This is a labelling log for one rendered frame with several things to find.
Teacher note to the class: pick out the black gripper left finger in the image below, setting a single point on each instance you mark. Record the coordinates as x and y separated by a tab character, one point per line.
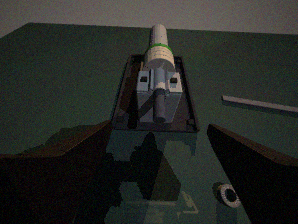
48	184

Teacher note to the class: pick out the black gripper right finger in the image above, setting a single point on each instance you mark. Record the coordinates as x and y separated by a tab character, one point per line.
265	180

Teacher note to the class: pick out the grey ring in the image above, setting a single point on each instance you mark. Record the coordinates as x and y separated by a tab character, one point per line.
234	203

